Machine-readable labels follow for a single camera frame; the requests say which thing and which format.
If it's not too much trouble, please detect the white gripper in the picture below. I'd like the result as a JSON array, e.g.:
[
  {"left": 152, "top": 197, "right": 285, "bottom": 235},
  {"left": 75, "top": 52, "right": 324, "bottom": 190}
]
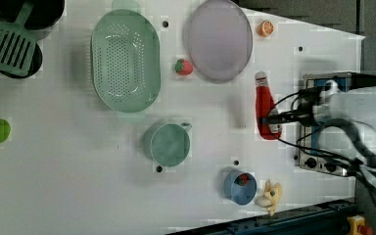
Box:
[{"left": 262, "top": 79, "right": 340, "bottom": 127}]

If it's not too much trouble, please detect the red plush ketchup bottle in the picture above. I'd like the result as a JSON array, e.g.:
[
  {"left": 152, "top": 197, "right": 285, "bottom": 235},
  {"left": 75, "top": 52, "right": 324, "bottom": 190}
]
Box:
[{"left": 255, "top": 71, "right": 282, "bottom": 140}]

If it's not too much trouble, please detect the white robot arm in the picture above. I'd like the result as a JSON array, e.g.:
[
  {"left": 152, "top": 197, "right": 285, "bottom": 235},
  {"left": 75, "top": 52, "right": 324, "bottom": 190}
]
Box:
[{"left": 256, "top": 79, "right": 376, "bottom": 191}]

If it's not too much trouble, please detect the lavender round plate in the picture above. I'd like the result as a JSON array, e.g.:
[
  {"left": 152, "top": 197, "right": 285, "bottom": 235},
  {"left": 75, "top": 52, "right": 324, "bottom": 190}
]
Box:
[{"left": 186, "top": 0, "right": 253, "bottom": 82}]

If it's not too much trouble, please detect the toaster oven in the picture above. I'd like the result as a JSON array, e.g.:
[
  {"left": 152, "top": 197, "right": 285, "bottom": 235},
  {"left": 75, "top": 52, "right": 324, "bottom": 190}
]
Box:
[{"left": 295, "top": 71, "right": 376, "bottom": 177}]

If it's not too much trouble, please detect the plush banana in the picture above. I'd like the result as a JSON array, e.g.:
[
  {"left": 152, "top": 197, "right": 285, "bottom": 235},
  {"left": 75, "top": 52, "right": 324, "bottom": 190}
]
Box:
[{"left": 256, "top": 180, "right": 283, "bottom": 216}]

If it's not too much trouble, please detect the small red toy in cup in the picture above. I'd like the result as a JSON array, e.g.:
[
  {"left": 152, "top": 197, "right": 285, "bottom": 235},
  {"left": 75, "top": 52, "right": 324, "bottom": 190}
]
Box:
[{"left": 235, "top": 173, "right": 249, "bottom": 186}]

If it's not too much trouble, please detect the orange slice toy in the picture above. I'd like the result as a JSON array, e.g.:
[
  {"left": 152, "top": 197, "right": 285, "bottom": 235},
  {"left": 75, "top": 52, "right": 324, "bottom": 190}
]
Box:
[{"left": 258, "top": 21, "right": 274, "bottom": 37}]

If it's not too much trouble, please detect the blue cup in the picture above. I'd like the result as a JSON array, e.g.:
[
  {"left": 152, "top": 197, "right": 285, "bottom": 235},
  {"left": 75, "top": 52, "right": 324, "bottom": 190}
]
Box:
[{"left": 223, "top": 171, "right": 258, "bottom": 206}]

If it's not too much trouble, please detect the yellow red emergency button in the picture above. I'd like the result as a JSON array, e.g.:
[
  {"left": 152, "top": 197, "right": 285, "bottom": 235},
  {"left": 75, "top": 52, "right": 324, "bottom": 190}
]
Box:
[{"left": 347, "top": 215, "right": 374, "bottom": 235}]

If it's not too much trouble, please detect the plush strawberry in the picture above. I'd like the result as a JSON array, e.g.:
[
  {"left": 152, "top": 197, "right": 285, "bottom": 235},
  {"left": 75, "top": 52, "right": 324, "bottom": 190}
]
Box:
[{"left": 174, "top": 59, "right": 193, "bottom": 75}]

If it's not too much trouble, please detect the green mug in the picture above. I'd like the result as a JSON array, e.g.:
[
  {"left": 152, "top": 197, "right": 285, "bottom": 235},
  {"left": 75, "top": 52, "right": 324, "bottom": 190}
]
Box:
[{"left": 142, "top": 122, "right": 192, "bottom": 167}]

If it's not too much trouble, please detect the green oval colander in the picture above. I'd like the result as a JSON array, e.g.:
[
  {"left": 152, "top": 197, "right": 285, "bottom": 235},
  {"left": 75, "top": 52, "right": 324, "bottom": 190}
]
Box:
[{"left": 91, "top": 9, "right": 161, "bottom": 114}]

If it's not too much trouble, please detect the black small pot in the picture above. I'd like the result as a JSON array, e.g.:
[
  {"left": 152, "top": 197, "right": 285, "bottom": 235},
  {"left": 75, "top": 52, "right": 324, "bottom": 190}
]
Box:
[{"left": 1, "top": 45, "right": 43, "bottom": 79}]

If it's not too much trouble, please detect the black pan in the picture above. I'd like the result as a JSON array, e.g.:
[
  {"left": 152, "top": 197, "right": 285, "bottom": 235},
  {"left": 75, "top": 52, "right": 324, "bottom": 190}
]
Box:
[{"left": 0, "top": 0, "right": 65, "bottom": 30}]

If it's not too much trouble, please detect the green lime toy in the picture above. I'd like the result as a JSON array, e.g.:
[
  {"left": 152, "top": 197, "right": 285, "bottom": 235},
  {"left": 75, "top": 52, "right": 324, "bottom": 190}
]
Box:
[{"left": 0, "top": 119, "right": 11, "bottom": 143}]

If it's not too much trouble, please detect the green slotted spatula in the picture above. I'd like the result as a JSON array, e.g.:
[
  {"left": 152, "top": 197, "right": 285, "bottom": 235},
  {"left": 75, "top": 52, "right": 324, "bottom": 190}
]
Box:
[{"left": 0, "top": 0, "right": 37, "bottom": 76}]

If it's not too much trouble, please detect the black cable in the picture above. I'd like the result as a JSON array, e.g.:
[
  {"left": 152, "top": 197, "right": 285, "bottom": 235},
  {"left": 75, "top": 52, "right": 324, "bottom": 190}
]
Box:
[{"left": 267, "top": 91, "right": 376, "bottom": 229}]

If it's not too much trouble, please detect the blue metal frame rail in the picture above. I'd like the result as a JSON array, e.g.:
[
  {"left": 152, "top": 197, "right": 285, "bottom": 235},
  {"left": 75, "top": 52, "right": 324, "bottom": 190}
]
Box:
[{"left": 167, "top": 200, "right": 357, "bottom": 235}]

